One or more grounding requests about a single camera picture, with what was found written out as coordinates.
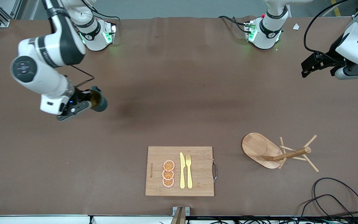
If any black looped cable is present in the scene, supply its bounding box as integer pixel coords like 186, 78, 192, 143
297, 194, 353, 218
312, 177, 358, 223

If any black left base cable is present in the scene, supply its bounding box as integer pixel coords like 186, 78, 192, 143
218, 15, 248, 33

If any yellow plastic knife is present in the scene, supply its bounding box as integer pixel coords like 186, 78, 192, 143
180, 152, 186, 189

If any bamboo cutting board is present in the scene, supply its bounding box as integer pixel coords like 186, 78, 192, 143
145, 146, 215, 197

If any aluminium camera post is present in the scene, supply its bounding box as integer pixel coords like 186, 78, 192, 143
170, 206, 190, 224

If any black right base cable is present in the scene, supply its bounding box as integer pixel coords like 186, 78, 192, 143
90, 9, 120, 23

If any wooden mug tree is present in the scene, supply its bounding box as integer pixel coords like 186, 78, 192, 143
241, 132, 319, 173

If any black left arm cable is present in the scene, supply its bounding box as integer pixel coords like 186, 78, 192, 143
303, 0, 351, 56

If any teal cup with yellow inside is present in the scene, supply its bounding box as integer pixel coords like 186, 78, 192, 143
89, 86, 108, 113

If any black base cable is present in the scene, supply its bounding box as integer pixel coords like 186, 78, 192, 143
218, 15, 248, 33
90, 9, 120, 23

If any yellow plastic fork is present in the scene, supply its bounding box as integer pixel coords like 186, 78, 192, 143
186, 155, 193, 189

